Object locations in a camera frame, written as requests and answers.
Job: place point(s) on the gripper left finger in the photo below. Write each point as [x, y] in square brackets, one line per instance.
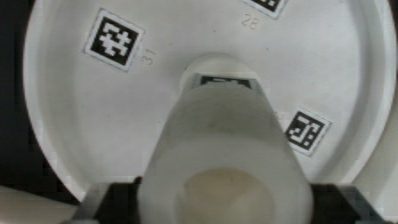
[109, 206]

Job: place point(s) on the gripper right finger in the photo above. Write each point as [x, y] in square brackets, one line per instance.
[341, 206]

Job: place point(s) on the white cylindrical table leg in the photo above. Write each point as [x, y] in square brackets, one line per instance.
[224, 177]

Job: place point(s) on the white round table top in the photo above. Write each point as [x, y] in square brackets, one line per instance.
[109, 48]

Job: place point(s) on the white right fence block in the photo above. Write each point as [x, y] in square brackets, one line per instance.
[29, 209]

